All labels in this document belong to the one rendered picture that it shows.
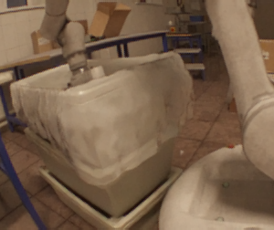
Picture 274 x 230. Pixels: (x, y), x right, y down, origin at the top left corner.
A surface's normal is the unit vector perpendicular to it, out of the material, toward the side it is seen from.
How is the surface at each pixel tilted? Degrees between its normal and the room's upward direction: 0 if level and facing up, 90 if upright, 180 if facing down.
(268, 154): 91
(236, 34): 90
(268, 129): 90
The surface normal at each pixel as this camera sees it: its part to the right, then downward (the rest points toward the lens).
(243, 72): -0.39, 0.39
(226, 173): -0.40, 0.13
